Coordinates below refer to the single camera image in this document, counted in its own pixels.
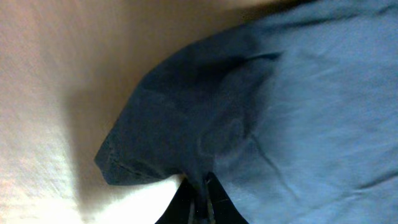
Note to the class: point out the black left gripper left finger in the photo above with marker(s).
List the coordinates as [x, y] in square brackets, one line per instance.
[181, 208]

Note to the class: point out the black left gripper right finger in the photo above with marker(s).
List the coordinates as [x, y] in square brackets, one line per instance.
[221, 209]

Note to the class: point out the navy blue shorts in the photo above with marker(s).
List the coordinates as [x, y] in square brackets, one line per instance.
[295, 114]

